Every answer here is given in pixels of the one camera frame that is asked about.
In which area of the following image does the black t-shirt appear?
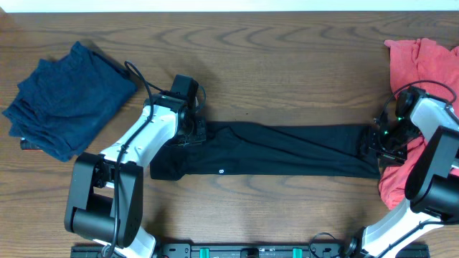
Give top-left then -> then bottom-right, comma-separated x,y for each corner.
150,122 -> 380,181

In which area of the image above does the red t-shirt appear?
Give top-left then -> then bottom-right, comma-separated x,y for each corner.
379,38 -> 458,210

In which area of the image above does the folded navy blue garment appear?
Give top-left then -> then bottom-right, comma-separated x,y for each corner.
3,42 -> 137,162

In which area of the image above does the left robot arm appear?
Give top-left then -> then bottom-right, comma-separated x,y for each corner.
64,75 -> 206,257

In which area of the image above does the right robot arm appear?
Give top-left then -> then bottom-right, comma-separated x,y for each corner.
340,82 -> 458,257

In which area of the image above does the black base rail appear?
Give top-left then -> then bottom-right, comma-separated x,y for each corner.
70,244 -> 430,258

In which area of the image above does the dark folded garment under stack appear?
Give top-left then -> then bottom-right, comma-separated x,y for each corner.
19,138 -> 41,151

